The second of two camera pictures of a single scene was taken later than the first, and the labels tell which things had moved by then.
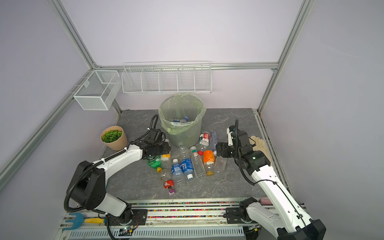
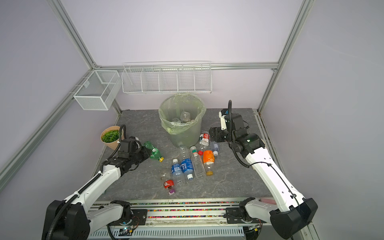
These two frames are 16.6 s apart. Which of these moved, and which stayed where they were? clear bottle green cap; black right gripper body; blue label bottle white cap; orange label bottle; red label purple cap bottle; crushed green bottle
Moved: crushed green bottle; black right gripper body
Stayed: clear bottle green cap; red label purple cap bottle; blue label bottle white cap; orange label bottle
